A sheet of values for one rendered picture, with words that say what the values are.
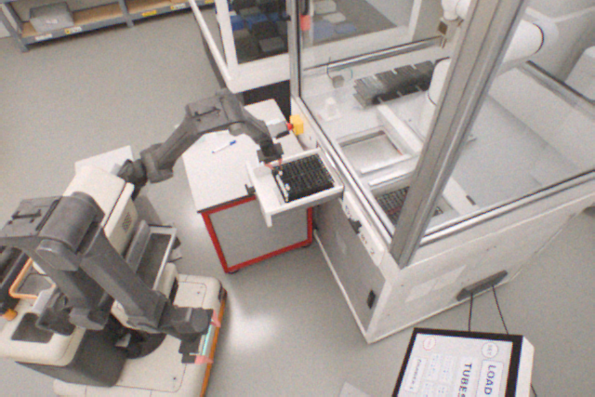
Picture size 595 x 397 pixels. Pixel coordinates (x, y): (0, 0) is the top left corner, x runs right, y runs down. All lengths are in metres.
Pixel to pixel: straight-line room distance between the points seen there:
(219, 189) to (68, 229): 1.14
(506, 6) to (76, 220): 0.73
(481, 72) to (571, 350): 2.01
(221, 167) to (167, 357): 0.92
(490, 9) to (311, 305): 1.83
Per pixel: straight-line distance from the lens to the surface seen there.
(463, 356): 1.07
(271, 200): 1.55
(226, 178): 1.76
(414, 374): 1.13
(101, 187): 1.07
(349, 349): 2.15
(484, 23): 0.71
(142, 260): 1.28
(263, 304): 2.23
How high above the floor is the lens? 2.07
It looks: 50 degrees down
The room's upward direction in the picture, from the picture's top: 3 degrees counter-clockwise
